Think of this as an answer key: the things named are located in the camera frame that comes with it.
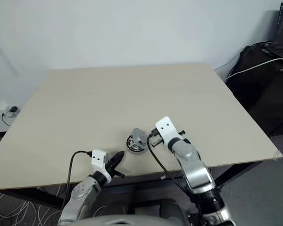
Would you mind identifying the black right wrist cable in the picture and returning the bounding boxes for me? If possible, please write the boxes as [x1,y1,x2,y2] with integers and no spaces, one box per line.
[147,128,200,209]

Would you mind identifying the silver circular circuit board cover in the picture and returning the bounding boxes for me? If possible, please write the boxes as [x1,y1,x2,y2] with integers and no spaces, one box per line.
[131,128,147,145]

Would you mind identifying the black cloth-covered furniture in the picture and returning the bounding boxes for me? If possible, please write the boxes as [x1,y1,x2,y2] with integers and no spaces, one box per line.
[226,44,283,137]

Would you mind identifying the grey robot torso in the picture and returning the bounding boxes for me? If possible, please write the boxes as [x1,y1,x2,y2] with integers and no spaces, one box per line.
[72,213,191,226]

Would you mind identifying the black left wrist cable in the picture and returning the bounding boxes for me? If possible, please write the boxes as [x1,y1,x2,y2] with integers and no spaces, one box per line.
[61,150,93,212]

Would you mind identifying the black table frame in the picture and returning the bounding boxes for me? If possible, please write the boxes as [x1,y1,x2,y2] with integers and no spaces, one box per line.
[0,161,257,210]

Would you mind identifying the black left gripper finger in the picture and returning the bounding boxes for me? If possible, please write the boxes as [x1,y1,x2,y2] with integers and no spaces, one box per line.
[110,150,126,165]
[108,157,123,170]

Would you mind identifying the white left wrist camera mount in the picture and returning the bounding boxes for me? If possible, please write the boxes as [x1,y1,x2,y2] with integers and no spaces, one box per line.
[91,149,111,181]

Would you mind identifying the small grey round object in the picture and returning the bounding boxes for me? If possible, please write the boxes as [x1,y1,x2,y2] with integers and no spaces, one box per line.
[125,134,149,155]

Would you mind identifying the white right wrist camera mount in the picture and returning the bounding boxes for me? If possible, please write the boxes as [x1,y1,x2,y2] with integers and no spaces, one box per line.
[155,116,184,151]

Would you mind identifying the black power adapter with cord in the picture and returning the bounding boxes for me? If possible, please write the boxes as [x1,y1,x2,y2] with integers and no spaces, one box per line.
[1,106,20,127]

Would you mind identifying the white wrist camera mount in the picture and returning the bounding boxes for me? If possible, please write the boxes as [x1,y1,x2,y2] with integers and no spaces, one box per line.
[91,149,111,181]
[155,116,184,151]

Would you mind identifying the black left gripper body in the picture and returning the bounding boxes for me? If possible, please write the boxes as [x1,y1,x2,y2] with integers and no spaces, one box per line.
[104,158,125,179]

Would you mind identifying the white wall power outlet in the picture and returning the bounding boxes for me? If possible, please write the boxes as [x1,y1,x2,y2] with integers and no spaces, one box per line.
[0,101,21,118]

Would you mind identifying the black rotor ring silver spokes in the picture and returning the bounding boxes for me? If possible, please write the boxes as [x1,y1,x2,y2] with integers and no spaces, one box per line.
[126,138,142,152]

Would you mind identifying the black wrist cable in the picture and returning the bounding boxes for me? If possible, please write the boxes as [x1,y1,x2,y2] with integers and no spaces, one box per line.
[61,150,93,212]
[147,128,200,209]

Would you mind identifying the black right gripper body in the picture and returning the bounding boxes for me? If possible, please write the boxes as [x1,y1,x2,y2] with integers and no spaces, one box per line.
[149,131,165,147]

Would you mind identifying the white charging cable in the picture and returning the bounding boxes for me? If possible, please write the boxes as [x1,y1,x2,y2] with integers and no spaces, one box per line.
[226,57,283,80]

